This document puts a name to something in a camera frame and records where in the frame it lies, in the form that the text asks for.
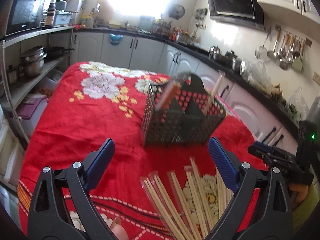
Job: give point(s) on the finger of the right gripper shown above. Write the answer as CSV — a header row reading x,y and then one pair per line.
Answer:
x,y
262,144
265,153

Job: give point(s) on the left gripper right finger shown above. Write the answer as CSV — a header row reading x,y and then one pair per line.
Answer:
x,y
259,208

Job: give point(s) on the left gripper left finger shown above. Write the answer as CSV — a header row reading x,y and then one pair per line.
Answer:
x,y
48,216

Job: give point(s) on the white lower kitchen cabinets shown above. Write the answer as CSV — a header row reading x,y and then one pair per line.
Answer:
x,y
266,119

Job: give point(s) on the person's right hand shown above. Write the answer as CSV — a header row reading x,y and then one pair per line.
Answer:
x,y
300,191

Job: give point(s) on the person's left hand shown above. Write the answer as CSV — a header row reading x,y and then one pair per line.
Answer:
x,y
118,230

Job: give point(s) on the plastic drawer tower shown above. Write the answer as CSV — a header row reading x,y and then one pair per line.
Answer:
x,y
11,162

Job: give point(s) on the plastic bag on counter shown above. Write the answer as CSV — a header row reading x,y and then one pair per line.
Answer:
x,y
255,74

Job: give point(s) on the hanging steel ladle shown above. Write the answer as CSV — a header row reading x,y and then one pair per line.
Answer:
x,y
271,54

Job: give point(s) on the black plastic utensil basket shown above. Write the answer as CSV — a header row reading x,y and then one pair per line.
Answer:
x,y
183,121

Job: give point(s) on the hanging skimmer strainer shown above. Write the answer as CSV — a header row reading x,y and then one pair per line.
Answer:
x,y
261,51

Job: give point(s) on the steel bowl on counter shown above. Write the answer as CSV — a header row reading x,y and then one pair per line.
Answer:
x,y
216,54

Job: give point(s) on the red floral tablecloth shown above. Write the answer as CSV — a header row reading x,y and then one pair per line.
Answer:
x,y
91,103

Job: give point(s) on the metal storage shelf rack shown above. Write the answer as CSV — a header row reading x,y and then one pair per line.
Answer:
x,y
14,94

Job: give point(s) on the black range hood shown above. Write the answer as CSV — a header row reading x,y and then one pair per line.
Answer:
x,y
246,13

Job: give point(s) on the steel stockpot on shelf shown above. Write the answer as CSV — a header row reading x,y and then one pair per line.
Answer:
x,y
32,61

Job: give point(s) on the black frying pan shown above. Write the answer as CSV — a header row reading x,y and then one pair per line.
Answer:
x,y
56,52

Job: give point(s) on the blue hanging bowl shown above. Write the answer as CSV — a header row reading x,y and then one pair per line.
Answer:
x,y
115,39

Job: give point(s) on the grey lidded storage box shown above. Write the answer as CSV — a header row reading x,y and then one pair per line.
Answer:
x,y
62,18

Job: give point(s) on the black microwave oven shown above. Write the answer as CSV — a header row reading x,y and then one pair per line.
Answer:
x,y
22,15

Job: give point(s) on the small black wall fan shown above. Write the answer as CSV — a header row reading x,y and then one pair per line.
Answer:
x,y
176,11

